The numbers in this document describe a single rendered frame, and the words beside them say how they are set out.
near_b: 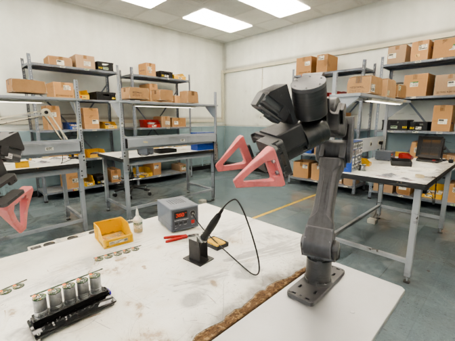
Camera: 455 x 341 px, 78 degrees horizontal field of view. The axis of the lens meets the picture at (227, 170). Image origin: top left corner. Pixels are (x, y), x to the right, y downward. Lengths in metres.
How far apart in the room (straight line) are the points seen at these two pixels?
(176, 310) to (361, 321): 0.40
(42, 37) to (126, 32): 1.33
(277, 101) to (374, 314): 0.52
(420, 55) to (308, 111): 4.07
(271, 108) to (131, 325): 0.52
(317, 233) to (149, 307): 0.43
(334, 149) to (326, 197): 0.14
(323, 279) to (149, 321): 0.42
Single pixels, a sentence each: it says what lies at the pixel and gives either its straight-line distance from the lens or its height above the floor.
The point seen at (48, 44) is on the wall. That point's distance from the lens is 5.27.
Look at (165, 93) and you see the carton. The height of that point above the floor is 1.46.
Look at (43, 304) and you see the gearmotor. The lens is 0.74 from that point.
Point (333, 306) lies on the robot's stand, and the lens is 0.76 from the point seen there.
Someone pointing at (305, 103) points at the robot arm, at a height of 1.20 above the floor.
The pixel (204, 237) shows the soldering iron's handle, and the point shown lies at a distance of 0.84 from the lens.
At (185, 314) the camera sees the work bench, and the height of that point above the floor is 0.75.
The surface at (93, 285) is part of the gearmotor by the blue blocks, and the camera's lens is 0.77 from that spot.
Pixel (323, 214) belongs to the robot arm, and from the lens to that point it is 0.74.
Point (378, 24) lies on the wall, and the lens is 5.29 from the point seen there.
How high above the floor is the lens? 1.18
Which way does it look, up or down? 11 degrees down
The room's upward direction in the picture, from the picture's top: straight up
